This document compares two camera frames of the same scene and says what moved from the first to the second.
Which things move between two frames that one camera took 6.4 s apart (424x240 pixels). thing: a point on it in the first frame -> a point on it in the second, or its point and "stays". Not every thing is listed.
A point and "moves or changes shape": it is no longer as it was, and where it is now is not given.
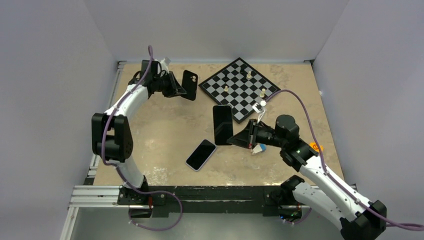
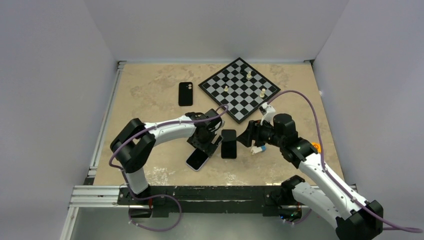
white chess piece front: x=262 y=94 stays
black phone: x=223 y=124 moves or changes shape
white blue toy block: x=261 y=147 stays
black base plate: x=155 y=202 stays
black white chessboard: x=240 y=85 stays
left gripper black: x=175 y=88 -> x=212 y=146
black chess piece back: x=242 y=71 stays
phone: x=200 y=155 stays
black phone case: x=189 y=83 moves or changes shape
